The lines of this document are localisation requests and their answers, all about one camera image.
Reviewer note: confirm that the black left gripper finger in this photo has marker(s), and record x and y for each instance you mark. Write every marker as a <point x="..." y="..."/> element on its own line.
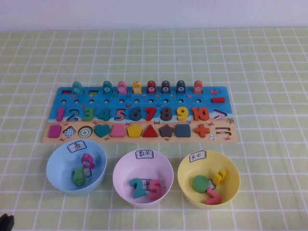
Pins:
<point x="3" y="220"/>

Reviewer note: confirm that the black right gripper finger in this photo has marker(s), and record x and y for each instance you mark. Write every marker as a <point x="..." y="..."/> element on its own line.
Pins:
<point x="10" y="221"/>

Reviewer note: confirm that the green fish piece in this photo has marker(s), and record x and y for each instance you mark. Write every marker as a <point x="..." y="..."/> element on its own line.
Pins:
<point x="79" y="176"/>

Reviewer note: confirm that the light blue plastic bowl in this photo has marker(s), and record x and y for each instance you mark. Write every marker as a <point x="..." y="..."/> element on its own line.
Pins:
<point x="60" y="173"/>

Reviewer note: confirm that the magenta fish piece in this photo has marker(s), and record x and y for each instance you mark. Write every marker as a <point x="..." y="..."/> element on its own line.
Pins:
<point x="86" y="159"/>

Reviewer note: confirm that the magenta rectangle piece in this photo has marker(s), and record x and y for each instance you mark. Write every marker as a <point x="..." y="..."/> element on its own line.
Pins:
<point x="54" y="131"/>

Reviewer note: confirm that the magenta number one piece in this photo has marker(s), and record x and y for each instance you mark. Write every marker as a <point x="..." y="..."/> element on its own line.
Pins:
<point x="60" y="115"/>

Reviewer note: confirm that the pink plastic bowl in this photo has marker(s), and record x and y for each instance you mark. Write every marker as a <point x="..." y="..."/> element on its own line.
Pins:
<point x="125" y="173"/>

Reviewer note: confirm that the teal heart piece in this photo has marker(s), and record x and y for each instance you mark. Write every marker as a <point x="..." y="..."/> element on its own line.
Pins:
<point x="102" y="130"/>

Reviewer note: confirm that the teal number two piece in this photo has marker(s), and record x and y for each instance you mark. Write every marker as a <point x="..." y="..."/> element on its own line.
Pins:
<point x="137" y="193"/>

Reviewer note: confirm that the green number three piece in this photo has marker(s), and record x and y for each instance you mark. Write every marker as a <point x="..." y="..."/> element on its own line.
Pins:
<point x="91" y="111"/>

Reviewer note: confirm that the pink trapezoid piece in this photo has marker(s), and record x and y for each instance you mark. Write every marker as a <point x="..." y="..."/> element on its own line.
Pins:
<point x="118" y="132"/>

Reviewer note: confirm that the teal number four piece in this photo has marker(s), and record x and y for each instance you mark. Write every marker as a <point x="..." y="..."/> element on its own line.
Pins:
<point x="106" y="115"/>

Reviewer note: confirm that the pink number five piece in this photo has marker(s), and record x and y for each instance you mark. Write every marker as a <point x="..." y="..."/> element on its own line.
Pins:
<point x="156" y="195"/>

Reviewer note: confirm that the yellow pentagon piece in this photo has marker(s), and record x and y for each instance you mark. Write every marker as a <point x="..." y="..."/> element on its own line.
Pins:
<point x="134" y="132"/>

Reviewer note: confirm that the dark blue number six piece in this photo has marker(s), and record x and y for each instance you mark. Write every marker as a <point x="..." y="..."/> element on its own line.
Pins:
<point x="132" y="115"/>

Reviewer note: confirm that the teal fish piece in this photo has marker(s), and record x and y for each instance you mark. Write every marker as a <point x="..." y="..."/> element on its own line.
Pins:
<point x="107" y="87"/>

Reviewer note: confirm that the red triangle piece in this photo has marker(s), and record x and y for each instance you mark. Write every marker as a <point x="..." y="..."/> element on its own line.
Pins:
<point x="150" y="133"/>

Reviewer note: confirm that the pink fish piece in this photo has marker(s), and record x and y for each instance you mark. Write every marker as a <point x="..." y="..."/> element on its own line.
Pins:
<point x="122" y="87"/>

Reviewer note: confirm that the colourful wooden puzzle board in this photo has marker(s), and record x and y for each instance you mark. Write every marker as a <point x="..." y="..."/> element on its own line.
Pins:
<point x="144" y="103"/>

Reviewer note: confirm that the red number seven piece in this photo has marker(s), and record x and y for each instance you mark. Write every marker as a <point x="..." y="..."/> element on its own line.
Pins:
<point x="151" y="110"/>

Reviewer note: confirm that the brown star piece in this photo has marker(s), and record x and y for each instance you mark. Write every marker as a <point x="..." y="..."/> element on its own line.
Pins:
<point x="166" y="131"/>

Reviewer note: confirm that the yellow fish piece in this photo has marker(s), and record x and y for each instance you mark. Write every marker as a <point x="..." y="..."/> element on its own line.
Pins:
<point x="137" y="88"/>

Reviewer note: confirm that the yellow plastic bowl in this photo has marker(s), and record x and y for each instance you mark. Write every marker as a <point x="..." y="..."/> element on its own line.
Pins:
<point x="187" y="168"/>

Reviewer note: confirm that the brown number eight piece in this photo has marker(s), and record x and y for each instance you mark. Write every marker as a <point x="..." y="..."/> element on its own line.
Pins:
<point x="166" y="113"/>

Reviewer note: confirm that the green circle piece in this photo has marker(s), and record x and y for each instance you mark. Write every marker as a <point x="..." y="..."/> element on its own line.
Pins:
<point x="200" y="184"/>

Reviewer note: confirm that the red fish piece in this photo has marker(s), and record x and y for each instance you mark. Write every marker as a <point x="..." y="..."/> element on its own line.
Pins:
<point x="151" y="87"/>

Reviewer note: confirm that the dark blue square piece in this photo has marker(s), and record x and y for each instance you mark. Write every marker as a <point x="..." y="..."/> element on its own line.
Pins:
<point x="183" y="130"/>

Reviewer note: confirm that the brown fish piece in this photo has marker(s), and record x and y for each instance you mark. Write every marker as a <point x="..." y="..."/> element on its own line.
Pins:
<point x="165" y="87"/>

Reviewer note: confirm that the yellow number nine piece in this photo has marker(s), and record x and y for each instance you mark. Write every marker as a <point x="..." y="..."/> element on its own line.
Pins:
<point x="186" y="114"/>

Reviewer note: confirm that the pink greater-than sign piece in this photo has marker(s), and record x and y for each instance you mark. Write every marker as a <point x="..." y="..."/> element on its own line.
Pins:
<point x="216" y="195"/>

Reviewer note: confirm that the yellow equals sign piece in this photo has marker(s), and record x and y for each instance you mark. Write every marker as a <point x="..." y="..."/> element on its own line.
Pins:
<point x="217" y="179"/>

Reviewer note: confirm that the orange plus sign piece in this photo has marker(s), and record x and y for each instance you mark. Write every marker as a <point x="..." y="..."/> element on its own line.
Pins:
<point x="202" y="130"/>

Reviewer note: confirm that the orange number ten piece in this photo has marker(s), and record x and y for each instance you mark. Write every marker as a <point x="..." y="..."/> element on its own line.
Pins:
<point x="195" y="114"/>

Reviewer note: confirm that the dark blue fish piece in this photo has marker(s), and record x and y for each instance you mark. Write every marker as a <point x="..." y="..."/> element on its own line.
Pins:
<point x="180" y="87"/>

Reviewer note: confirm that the orange fish piece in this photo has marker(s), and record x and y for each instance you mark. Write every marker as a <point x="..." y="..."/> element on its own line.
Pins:
<point x="198" y="87"/>

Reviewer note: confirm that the red minus sign piece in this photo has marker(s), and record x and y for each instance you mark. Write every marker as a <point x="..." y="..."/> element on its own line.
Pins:
<point x="218" y="99"/>

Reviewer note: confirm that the teal square peg block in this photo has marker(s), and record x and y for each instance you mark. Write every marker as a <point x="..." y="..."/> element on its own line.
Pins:
<point x="77" y="87"/>

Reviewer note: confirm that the green white checked tablecloth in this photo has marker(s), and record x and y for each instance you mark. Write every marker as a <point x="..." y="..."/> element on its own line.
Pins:
<point x="264" y="72"/>

